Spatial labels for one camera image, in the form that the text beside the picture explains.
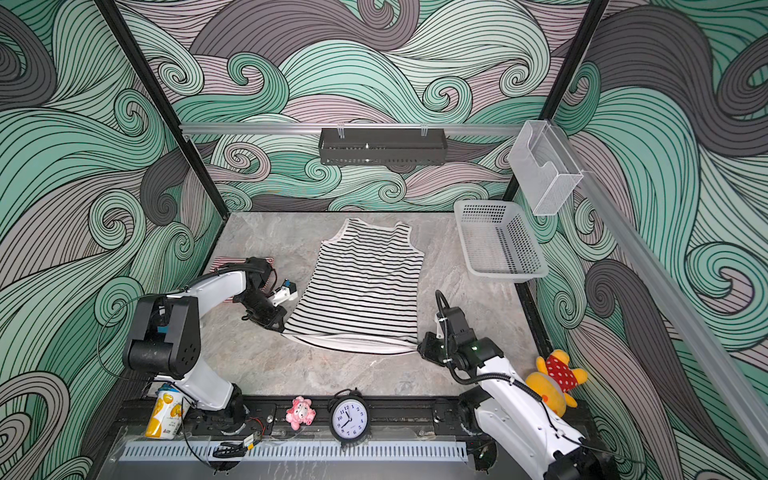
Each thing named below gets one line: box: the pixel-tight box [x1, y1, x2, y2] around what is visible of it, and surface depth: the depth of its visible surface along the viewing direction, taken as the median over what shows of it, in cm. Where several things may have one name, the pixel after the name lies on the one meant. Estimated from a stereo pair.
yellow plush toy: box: [526, 349, 588, 418], surface depth 77 cm
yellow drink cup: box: [145, 383, 183, 440], surface depth 71 cm
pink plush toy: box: [286, 396, 317, 431], surface depth 73 cm
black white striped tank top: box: [282, 218, 425, 354], surface depth 99 cm
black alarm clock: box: [327, 387, 371, 447], surface depth 73 cm
